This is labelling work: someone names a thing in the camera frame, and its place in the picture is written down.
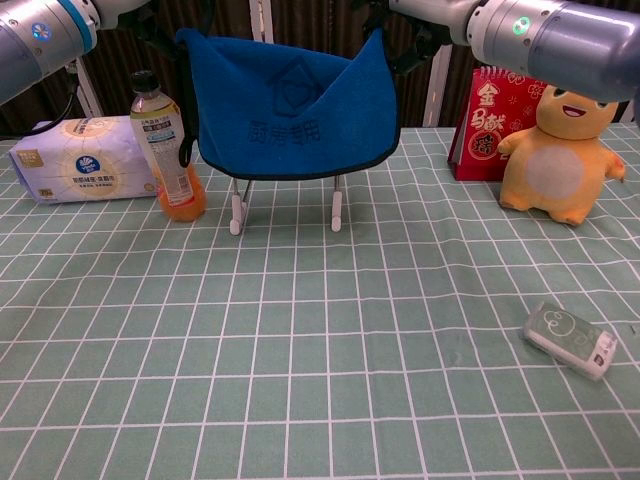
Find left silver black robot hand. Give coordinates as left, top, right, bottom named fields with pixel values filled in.
left=94, top=0, right=184, bottom=57

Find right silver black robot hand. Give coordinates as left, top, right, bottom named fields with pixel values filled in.
left=388, top=0, right=474, bottom=76

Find blue kitchen towel black trim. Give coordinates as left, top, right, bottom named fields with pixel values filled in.
left=174, top=27, right=401, bottom=181

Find green grid-patterned table mat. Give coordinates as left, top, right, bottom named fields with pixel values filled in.
left=0, top=124, right=640, bottom=480

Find red desk calendar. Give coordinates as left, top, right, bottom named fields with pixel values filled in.
left=447, top=66, right=547, bottom=181

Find dark folding screen white frames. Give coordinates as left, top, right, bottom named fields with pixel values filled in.
left=0, top=0, right=640, bottom=139

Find white tissue paper pack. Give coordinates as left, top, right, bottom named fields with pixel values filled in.
left=8, top=115, right=161, bottom=206

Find orange drink plastic bottle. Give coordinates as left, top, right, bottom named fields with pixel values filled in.
left=129, top=69, right=208, bottom=223

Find yellow plush dinosaur toy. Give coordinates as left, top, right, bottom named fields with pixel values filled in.
left=496, top=82, right=627, bottom=226

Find small green tissue packet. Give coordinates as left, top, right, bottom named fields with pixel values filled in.
left=522, top=300, right=618, bottom=383

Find metal wire rack white feet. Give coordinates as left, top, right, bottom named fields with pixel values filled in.
left=228, top=173, right=345, bottom=236

